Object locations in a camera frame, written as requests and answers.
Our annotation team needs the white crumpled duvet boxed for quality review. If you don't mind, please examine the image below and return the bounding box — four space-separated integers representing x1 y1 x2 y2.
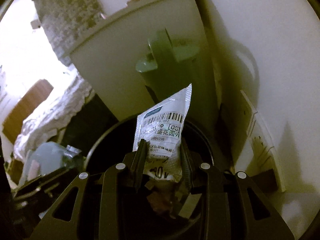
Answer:
12 70 95 160

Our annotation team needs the white plastic mailing bag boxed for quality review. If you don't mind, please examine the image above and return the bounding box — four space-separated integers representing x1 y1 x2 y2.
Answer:
134 83 192 182

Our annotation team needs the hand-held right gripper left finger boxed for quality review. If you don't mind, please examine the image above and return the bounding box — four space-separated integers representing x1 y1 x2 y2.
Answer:
30 139 148 240

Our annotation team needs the brown padded headboard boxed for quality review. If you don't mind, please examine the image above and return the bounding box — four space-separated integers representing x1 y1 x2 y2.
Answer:
2 79 54 143

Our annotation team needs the green cylindrical appliance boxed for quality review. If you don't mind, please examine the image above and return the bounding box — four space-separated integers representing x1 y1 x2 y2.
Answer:
135 29 200 120

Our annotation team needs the white cabinet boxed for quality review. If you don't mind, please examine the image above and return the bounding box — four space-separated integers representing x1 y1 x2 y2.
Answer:
68 0 218 122

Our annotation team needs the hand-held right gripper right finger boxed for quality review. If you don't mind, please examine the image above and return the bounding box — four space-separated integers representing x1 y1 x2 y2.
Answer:
179 141 295 240

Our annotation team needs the black trash bin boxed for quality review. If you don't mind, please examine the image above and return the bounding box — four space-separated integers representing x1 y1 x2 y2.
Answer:
84 119 215 240

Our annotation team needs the floral patterned window blind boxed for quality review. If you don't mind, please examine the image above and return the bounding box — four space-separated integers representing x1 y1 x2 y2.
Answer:
32 0 105 67

